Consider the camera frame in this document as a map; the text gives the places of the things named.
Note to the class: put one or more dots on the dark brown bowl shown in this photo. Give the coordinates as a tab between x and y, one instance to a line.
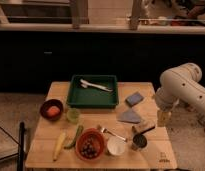
47	104

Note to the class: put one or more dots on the orange bowl with grapes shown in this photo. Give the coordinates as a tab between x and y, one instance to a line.
90	145

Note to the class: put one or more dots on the wooden brush block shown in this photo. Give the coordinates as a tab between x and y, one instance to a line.
143	127

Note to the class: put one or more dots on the green cucumber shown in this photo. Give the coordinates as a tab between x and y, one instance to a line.
77	134

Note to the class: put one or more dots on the green plastic tray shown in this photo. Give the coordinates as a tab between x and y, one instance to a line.
90	97

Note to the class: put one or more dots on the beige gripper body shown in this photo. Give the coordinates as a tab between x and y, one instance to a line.
163	118

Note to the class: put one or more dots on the white cup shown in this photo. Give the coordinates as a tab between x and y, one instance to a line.
115	146

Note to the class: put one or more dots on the metal fork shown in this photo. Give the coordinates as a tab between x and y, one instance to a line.
105	130

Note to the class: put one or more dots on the blue sponge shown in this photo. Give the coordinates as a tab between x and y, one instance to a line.
134	99

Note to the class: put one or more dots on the white plastic utensil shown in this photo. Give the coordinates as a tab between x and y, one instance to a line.
86	84

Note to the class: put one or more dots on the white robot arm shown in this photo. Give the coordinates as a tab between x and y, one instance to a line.
179	83

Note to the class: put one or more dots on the grey folded cloth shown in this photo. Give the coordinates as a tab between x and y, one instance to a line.
129	116

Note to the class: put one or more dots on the green cup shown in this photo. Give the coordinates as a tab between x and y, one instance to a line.
73	115

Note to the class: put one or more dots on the yellow corn cob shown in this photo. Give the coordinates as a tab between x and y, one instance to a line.
58	146

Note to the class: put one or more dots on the orange fruit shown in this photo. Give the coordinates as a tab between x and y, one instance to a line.
53	111

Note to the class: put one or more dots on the black chair frame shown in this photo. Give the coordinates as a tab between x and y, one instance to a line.
20	142

